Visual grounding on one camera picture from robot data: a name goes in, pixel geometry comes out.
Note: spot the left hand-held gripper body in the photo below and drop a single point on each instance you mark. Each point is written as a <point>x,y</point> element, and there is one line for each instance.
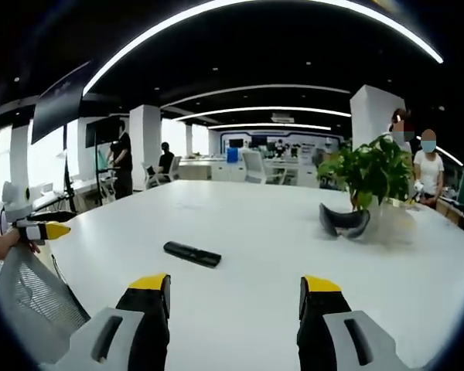
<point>17,205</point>

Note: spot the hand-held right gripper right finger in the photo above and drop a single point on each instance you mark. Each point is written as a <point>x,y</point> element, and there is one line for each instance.
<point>332,328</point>

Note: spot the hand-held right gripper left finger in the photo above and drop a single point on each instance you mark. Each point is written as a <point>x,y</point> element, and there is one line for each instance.
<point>139,328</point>

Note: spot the black remote control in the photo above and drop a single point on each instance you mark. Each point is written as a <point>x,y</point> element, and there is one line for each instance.
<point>192,254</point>

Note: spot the black tripod stand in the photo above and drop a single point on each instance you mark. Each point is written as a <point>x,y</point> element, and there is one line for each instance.
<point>69,174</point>

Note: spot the grey mesh office chair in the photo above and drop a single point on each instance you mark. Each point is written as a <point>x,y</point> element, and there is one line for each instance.
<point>35,301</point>

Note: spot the dark headset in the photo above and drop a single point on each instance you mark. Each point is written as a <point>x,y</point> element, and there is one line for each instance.
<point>342,225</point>

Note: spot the hanging dark monitor screen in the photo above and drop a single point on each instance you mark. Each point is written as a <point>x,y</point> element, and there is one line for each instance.
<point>58,104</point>

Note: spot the white office chair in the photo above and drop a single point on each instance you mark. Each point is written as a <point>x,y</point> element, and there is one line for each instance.
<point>160,174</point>
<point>255,167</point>

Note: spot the green potted plant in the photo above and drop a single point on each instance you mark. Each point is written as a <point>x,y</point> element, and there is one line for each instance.
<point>375,174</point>

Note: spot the blue box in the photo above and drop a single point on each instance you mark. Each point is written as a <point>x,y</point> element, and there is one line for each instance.
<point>232,155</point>

